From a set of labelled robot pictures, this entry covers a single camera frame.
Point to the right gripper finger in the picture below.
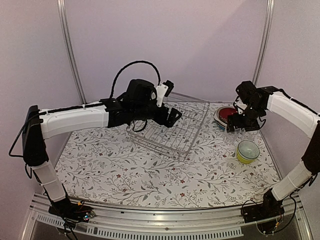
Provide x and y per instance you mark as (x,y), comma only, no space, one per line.
(230,126)
(234,117)

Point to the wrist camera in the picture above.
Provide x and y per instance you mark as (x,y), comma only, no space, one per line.
(163,90)
(239,106)

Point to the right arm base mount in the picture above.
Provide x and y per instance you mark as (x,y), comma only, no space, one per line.
(267,218)

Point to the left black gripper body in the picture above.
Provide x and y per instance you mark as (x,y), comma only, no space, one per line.
(160,118)

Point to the white ribbed plate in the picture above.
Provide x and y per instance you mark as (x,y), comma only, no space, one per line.
(217,114)

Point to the aluminium front rail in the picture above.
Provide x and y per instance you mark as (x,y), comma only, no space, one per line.
(122,222)

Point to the dark red black plate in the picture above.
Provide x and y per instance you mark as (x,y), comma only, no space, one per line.
(224,112)

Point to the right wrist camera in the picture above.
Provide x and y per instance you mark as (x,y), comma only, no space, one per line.
(239,106)

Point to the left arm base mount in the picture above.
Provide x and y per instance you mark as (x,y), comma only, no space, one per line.
(75,212)

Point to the clear glass front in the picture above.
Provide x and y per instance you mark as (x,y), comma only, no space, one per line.
(230,138)

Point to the white grey patterned bowl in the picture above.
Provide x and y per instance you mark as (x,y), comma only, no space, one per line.
(248,148)

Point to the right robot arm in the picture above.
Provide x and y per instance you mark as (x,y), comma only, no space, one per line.
(259,100)

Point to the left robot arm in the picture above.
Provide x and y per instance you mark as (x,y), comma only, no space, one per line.
(142,101)

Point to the right aluminium frame post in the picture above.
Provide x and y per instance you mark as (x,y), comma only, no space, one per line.
(270,5)

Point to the blue polka dot plate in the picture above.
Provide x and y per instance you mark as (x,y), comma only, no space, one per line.
(222,126)

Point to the floral table mat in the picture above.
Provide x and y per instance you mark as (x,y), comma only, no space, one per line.
(105,165)

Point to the aluminium frame post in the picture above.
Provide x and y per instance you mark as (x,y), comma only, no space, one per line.
(62,11)
(270,5)

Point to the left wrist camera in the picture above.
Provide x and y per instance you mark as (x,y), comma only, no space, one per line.
(163,90)

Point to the clear glass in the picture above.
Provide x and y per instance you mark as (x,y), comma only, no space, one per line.
(230,138)
(249,135)

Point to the wire dish rack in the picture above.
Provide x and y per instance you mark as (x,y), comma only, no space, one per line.
(176,141)

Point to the left aluminium frame post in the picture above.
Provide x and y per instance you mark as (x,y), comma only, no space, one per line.
(62,11)

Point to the yellow green bowl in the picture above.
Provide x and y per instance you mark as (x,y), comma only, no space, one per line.
(244,159)

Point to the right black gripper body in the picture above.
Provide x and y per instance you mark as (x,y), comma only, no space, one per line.
(249,121)

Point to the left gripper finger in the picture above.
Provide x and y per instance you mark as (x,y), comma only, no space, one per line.
(171,120)
(174,113)

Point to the pale green flower plate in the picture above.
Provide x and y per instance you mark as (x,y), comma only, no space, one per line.
(216,119)

